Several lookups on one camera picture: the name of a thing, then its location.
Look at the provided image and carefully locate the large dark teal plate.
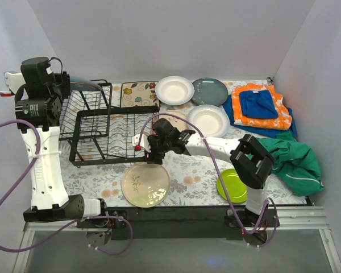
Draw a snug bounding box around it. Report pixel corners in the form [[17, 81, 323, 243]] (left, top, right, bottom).
[[69, 76, 103, 92]]

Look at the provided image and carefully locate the cream green plate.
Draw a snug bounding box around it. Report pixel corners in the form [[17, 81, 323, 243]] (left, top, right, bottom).
[[122, 163, 171, 208]]

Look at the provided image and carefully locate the black wire dish rack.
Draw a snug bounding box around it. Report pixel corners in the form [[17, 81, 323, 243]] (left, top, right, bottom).
[[60, 79, 160, 167]]

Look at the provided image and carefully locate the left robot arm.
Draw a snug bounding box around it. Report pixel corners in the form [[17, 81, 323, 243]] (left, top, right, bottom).
[[5, 57, 110, 228]]

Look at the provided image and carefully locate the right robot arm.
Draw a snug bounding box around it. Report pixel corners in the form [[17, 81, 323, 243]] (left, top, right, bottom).
[[133, 114, 275, 229]]

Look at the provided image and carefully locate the pink cream plate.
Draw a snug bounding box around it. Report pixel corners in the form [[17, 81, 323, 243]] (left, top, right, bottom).
[[159, 110, 188, 132]]

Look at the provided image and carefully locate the square floral plate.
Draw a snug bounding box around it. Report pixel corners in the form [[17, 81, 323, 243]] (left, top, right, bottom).
[[120, 81, 160, 107]]

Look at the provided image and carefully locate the white bowl plate rear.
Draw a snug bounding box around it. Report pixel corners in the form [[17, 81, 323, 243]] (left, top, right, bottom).
[[155, 76, 194, 106]]

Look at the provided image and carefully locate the white bowl plate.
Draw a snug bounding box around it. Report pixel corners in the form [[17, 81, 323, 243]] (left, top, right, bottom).
[[155, 76, 194, 106], [187, 105, 230, 138]]

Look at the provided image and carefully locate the white bowl plate front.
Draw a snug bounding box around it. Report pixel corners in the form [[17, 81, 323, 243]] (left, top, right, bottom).
[[187, 105, 230, 138]]

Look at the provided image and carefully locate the small teal plate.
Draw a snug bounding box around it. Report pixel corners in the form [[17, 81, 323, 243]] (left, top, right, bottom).
[[192, 78, 229, 106]]

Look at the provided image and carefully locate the lime green plate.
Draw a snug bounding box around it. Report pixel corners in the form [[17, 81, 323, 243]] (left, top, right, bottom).
[[221, 168, 247, 204]]

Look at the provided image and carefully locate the dark blue cloth underneath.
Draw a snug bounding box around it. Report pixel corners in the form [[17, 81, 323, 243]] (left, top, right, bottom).
[[222, 96, 297, 138]]

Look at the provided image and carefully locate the blue folded cloth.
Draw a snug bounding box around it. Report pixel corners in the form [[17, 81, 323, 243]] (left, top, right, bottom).
[[239, 90, 278, 119]]

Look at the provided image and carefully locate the orange floral cloth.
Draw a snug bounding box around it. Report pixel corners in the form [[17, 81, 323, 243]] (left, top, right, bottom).
[[231, 83, 293, 131]]

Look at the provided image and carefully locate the green jacket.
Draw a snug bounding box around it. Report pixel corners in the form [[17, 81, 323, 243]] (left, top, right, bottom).
[[258, 131, 325, 196]]

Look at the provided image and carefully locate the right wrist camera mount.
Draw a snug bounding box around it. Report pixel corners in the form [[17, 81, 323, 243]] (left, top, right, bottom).
[[132, 134, 151, 152]]

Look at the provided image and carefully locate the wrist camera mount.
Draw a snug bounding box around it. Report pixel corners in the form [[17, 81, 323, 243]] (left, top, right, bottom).
[[132, 134, 151, 152], [4, 71, 26, 94]]

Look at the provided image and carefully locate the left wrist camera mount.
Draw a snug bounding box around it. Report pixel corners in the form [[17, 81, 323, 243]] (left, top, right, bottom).
[[4, 71, 26, 94]]

